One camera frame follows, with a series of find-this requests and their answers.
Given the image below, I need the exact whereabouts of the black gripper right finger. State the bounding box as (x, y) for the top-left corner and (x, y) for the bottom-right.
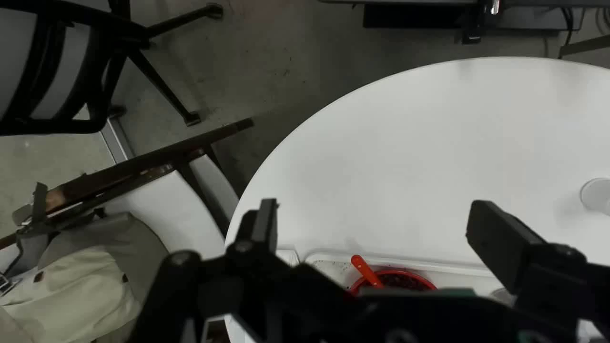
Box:
(465, 199), (585, 293)

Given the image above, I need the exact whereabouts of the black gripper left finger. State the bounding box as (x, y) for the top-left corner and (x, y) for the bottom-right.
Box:
(236, 197), (278, 251)

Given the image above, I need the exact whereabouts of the red plastic spoon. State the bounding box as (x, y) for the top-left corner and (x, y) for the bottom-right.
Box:
(350, 254), (383, 289)

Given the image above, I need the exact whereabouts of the red bowl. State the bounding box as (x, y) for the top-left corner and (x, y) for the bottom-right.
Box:
(348, 268), (434, 294)

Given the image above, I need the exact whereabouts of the white plastic tray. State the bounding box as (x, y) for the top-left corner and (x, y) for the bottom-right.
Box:
(278, 247), (506, 298)

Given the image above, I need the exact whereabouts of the beige jacket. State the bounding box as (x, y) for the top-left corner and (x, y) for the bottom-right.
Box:
(0, 213), (167, 343)

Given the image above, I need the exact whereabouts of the black office chair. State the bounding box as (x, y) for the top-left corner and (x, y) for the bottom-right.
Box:
(0, 0), (222, 134)

